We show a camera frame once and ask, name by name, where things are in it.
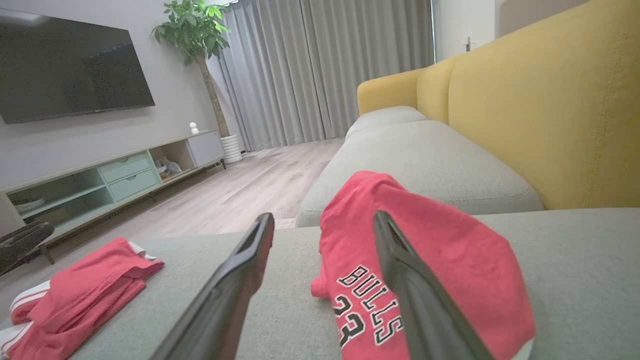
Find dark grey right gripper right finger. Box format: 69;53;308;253
372;210;496;360

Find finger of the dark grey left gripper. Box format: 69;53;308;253
0;245;43;276
0;221;55;248

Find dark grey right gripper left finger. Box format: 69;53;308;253
150;212;276;360

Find red Bulls basketball shorts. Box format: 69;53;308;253
311;171;537;360

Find red Bulls basketball jersey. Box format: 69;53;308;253
0;237;166;360

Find stacked dishes on shelf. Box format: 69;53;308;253
12;197;47;213

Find white and green TV cabinet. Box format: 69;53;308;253
0;130;227;266

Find mint green cabinet drawer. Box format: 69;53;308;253
107;169;162;202
98;151;152;184

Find white ribbed plant pot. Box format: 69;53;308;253
220;133;243;164

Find grey cabinet door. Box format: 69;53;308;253
186;131;226;168

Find grey sofa seat cushion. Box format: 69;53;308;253
345;105;429;142
295;120;545;229

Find black flat screen television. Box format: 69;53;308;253
0;7;156;125

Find yellow sofa back cushion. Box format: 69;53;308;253
446;0;640;211
416;52;466;125

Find yellow sofa armrest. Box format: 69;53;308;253
356;67;426;117

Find grey pleated curtain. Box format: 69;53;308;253
207;0;435;152

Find green potted tree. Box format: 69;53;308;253
151;0;233;138

